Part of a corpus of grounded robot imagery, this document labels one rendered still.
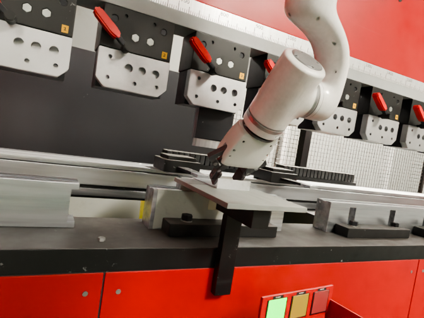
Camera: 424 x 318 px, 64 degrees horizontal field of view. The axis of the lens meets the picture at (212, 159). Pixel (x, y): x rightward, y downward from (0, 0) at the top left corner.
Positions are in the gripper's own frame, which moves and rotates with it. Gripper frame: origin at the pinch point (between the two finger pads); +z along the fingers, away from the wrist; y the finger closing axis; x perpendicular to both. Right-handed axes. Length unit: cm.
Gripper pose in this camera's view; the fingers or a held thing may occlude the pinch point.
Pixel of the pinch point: (226, 176)
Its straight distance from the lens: 77.8
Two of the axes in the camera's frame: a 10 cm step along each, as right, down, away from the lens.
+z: -4.1, 6.7, 6.2
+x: 2.3, 7.4, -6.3
